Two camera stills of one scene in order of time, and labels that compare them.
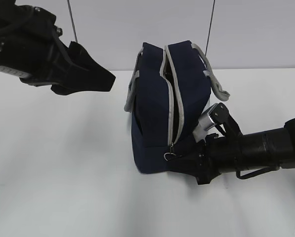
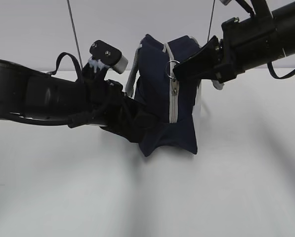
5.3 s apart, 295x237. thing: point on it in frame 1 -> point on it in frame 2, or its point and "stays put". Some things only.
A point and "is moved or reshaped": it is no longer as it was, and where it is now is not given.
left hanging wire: x=72 y=20 stays put
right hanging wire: x=210 y=27 stays put
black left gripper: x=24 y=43 -> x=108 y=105
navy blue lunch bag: x=168 y=93 is moved or reshaped
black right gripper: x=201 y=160 -> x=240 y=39
